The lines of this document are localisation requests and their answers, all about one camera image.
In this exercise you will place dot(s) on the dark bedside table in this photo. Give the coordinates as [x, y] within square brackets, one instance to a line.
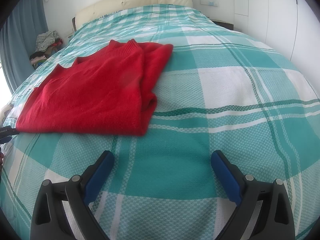
[224, 24]

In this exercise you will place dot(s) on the teal plaid bed sheet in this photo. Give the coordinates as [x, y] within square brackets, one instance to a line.
[221, 90]

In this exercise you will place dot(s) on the white wardrobe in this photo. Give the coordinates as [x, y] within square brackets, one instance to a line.
[288, 26]

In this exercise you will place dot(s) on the blue curtain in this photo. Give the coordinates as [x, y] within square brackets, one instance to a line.
[18, 38]

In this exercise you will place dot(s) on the red knit sweater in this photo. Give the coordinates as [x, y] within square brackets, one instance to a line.
[108, 92]

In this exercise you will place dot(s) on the cream padded headboard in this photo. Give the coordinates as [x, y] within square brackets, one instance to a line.
[104, 7]

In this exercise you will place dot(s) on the white wall socket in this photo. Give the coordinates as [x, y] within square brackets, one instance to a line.
[213, 3]

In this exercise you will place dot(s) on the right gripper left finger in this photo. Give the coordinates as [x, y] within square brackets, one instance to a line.
[49, 220]

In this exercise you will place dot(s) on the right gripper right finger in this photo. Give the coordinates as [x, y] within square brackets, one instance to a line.
[275, 219]

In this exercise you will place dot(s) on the pile of clothes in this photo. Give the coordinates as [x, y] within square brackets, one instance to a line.
[47, 44]

